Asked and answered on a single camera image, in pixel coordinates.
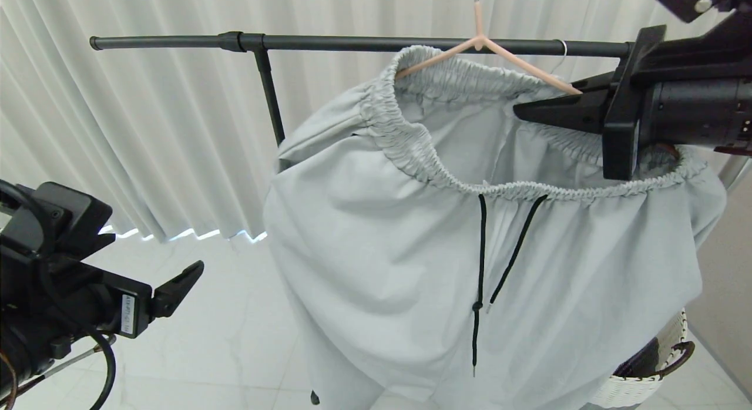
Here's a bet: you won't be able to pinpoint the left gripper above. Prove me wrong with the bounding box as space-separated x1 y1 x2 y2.
35 260 205 340

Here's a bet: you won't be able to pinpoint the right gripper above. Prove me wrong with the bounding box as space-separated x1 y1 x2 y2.
602 25 752 180

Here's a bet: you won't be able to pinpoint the pink clothes hanger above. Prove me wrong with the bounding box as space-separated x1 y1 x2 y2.
546 40 569 77
395 0 583 96

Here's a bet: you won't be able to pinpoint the pale grey shorts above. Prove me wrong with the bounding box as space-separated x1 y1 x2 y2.
263 45 728 410

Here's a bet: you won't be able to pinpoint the white laundry basket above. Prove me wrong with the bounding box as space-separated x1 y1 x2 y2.
585 309 697 408

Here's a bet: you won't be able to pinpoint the black clothes rack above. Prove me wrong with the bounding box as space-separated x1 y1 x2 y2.
89 31 638 406

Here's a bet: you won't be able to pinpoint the white curtain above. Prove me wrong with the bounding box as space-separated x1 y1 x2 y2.
0 0 752 243

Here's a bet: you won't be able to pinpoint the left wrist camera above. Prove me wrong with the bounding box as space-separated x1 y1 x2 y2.
0 181 116 281

